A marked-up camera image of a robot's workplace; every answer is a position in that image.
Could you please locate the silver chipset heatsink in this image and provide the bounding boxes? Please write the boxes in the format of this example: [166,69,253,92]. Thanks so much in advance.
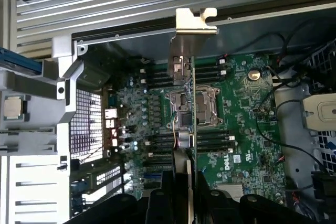
[214,183,246,199]

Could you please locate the green Dell motherboard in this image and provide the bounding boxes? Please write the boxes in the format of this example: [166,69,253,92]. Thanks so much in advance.
[103,53,289,224]

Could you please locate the metal CPU socket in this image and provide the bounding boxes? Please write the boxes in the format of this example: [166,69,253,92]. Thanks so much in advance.
[164,84,224,130]

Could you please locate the RAM slot black clips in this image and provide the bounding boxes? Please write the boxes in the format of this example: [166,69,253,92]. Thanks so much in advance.
[145,63,220,80]
[145,74,220,90]

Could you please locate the RAM slot white clips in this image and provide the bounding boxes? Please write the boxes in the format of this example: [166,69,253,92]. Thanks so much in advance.
[140,58,226,75]
[140,69,227,85]

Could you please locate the silver coin battery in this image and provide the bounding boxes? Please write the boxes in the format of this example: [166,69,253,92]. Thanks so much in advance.
[248,68,263,82]

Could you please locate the grey parts rack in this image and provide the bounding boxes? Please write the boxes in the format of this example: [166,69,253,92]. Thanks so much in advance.
[0,36,87,224]

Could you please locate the grey metal disk bay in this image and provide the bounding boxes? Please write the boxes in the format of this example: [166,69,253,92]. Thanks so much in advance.
[300,94,336,130]

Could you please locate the open grey PC case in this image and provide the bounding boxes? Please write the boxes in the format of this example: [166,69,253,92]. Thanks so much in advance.
[69,6,336,224]

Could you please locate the silver CPU chip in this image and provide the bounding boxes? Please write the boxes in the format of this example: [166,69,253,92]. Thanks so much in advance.
[4,95,29,120]

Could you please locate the hard disk with blue rails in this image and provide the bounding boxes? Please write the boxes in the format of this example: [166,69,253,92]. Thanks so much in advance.
[0,47,44,76]

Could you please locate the low black looped wire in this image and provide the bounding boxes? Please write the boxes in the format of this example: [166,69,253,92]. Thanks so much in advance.
[223,32,287,65]

